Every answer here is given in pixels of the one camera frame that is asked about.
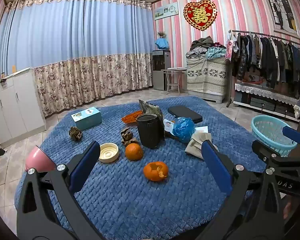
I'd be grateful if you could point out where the low cabinet with lace cloth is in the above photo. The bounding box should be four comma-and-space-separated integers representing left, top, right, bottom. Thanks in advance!
233, 81, 300, 120

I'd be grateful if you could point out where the black flat case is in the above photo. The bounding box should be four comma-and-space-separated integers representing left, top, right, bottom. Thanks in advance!
167, 106, 203, 124

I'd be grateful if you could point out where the orange plastic wrapper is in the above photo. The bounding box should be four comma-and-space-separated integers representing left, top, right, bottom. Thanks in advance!
122, 110, 143, 124

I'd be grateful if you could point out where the red heart wall decoration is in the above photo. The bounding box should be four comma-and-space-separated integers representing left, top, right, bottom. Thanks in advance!
184, 0, 218, 31

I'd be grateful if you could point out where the blue and floral curtain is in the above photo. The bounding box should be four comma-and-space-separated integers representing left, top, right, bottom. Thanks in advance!
0, 0, 155, 117

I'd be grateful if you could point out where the person's right hand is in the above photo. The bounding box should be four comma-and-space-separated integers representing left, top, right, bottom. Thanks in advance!
283, 198, 300, 222

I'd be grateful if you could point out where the blue cloth bundle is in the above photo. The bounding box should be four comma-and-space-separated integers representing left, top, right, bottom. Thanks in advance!
155, 38, 170, 50

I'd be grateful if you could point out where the pink lamp shade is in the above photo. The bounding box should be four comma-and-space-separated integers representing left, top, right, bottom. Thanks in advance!
25, 145, 56, 173

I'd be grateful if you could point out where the white round lid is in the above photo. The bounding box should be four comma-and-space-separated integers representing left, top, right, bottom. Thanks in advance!
98, 142, 120, 163

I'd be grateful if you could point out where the landscape wall picture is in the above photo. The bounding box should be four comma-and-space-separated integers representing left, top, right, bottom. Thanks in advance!
154, 2, 179, 20

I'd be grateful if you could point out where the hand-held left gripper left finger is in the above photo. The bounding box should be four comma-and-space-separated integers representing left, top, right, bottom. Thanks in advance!
16, 141, 108, 240

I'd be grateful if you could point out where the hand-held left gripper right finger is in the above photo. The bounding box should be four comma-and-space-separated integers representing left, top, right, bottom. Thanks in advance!
197, 140, 285, 240

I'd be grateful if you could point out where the row of hanging clothes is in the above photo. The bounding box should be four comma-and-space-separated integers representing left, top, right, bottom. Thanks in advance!
231, 32, 300, 93

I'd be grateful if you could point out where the grey water dispenser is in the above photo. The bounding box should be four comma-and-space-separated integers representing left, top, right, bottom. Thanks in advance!
151, 50, 171, 91

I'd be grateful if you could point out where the pink hanging bag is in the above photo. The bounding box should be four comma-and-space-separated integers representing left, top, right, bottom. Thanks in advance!
225, 34, 234, 62

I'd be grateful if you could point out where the window wall poster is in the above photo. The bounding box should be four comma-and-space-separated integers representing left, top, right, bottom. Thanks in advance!
261, 0, 300, 38

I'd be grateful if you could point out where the metal clothes rack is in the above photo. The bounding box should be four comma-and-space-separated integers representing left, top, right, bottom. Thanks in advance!
228, 29, 300, 108

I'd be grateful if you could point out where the whole orange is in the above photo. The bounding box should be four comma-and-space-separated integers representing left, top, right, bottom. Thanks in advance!
125, 143, 144, 161

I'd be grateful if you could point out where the patterned snack packet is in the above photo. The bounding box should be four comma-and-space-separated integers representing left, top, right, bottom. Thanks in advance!
138, 99, 163, 128

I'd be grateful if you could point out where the teal plastic basket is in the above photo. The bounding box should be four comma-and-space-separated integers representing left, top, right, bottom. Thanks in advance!
251, 115, 298, 157

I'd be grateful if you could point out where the crumpled brown paper ball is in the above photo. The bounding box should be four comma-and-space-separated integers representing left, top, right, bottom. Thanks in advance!
120, 127, 140, 147
69, 126, 83, 142

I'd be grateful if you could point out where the pile of clothes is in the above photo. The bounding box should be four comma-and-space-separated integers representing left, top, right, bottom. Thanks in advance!
186, 37, 228, 60

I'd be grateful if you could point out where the patterned cloth covered cabinet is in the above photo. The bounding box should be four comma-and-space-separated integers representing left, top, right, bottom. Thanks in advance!
186, 55, 228, 103

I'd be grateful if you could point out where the white printed card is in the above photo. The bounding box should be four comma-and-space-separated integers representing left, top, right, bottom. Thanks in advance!
163, 119, 177, 138

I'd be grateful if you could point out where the white cabinet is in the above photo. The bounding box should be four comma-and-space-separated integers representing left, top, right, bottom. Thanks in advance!
0, 67, 47, 148

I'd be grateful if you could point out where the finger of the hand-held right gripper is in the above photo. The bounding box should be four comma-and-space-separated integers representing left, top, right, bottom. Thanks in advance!
251, 140, 300, 179
282, 126, 300, 146

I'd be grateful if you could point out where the teal tissue box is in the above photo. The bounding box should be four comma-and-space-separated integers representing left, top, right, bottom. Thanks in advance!
71, 107, 102, 131

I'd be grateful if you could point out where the blue plastic bag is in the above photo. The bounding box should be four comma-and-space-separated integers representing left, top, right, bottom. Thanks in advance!
172, 117, 196, 143

